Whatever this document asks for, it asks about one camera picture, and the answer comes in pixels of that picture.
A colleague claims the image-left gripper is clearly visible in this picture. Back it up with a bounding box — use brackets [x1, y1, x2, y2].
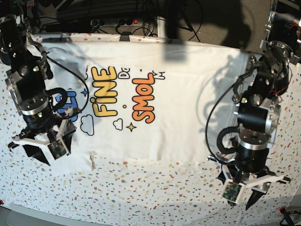
[8, 98, 76, 166]

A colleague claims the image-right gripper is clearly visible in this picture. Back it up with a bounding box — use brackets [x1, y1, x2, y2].
[222, 136, 291, 210]

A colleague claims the white printed T-shirt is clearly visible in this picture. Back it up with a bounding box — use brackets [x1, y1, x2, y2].
[42, 38, 248, 171]

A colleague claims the red clamp bottom right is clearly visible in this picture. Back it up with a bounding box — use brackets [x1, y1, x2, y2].
[279, 206, 294, 226]

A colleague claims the terrazzo patterned tablecloth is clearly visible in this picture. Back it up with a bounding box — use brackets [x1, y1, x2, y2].
[0, 33, 301, 226]

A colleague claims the black table clamp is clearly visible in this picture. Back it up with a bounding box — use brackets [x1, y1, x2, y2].
[119, 32, 131, 41]

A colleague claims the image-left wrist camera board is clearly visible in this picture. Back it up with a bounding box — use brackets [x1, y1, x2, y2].
[48, 139, 70, 160]

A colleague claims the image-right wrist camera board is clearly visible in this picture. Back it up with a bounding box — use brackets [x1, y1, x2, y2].
[222, 181, 242, 204]

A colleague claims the white metal stand post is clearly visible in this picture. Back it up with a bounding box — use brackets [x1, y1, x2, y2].
[156, 16, 166, 38]

